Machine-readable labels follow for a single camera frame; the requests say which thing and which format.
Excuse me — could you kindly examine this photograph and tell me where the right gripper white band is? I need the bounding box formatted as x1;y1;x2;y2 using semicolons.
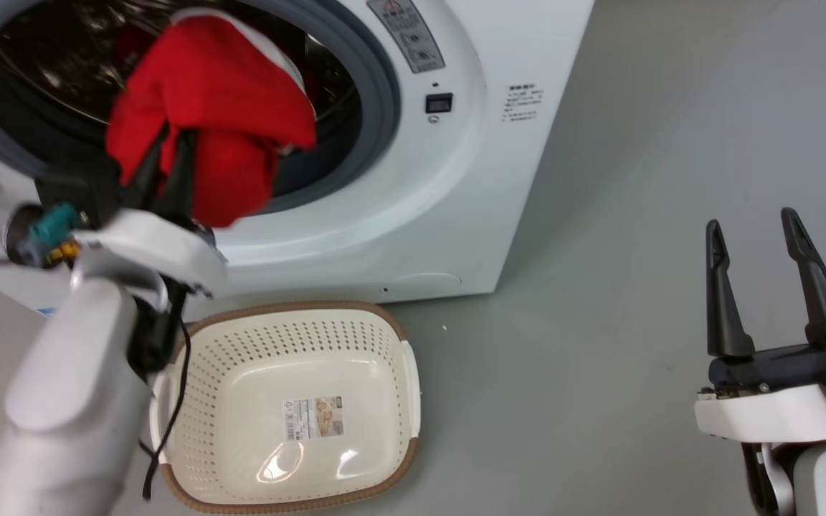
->
694;207;826;445

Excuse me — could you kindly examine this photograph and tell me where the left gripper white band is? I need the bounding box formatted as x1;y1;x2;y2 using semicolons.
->
33;125;229;298

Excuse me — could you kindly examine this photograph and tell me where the red garment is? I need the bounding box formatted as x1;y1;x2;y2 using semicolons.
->
105;9;318;229

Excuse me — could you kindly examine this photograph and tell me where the steel washing machine drum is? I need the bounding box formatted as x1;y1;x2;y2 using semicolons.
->
0;0;362;196

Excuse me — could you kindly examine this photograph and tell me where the cream perforated laundry basket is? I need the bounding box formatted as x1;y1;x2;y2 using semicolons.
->
151;301;422;515

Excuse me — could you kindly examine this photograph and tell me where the paper label in basket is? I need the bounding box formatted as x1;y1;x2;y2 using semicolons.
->
283;396;345;442

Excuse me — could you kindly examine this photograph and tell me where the white front-load washing machine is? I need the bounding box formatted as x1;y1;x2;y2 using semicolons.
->
0;0;595;317

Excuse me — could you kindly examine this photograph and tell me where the grey rubber door gasket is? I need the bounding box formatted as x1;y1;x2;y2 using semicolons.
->
0;0;402;216

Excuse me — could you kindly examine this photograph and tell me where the grey warning sticker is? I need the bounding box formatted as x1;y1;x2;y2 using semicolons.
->
366;0;447;75

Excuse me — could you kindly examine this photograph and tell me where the small printed text sticker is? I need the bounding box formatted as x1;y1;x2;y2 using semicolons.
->
501;83;547;123

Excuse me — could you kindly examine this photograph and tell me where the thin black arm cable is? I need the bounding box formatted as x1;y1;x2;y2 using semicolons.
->
126;281;193;502

